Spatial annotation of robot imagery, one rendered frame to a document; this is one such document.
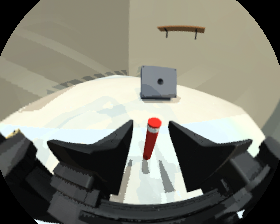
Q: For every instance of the red peg with white band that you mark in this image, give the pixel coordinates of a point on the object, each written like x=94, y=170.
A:
x=151, y=137

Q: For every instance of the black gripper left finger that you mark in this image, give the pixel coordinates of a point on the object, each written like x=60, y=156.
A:
x=106, y=158

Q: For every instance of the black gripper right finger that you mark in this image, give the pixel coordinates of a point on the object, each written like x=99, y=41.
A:
x=200, y=158

